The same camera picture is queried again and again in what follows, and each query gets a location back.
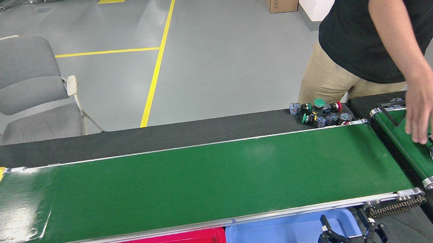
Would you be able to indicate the long green conveyor belt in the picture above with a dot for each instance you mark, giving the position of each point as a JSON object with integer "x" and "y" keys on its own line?
{"x": 204, "y": 174}

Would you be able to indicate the blue grey switch contact block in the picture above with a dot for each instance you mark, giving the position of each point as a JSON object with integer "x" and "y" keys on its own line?
{"x": 346, "y": 116}
{"x": 332, "y": 119}

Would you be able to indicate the short green conveyor belt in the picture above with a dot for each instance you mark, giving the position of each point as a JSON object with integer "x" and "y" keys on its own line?
{"x": 420, "y": 163}

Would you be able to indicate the person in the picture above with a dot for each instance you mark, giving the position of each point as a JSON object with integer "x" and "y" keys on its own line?
{"x": 346, "y": 34}

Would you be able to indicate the blue plastic tray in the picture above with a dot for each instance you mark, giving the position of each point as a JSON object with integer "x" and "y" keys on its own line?
{"x": 276, "y": 234}

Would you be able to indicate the green mushroom push button switch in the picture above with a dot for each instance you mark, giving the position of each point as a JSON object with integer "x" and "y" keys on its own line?
{"x": 319, "y": 102}

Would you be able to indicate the red push button switch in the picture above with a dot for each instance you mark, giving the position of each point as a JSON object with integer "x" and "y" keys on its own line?
{"x": 337, "y": 106}

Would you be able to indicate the person's right hand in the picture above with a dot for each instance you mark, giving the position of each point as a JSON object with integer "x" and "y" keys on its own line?
{"x": 426, "y": 108}

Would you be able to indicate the grey padded chair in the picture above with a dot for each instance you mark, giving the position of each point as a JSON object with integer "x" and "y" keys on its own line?
{"x": 18, "y": 73}

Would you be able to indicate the person's right forearm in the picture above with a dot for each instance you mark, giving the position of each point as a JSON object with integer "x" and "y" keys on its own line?
{"x": 395, "y": 39}

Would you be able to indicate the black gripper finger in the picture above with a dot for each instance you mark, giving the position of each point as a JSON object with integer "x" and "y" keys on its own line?
{"x": 374, "y": 236}
{"x": 332, "y": 240}

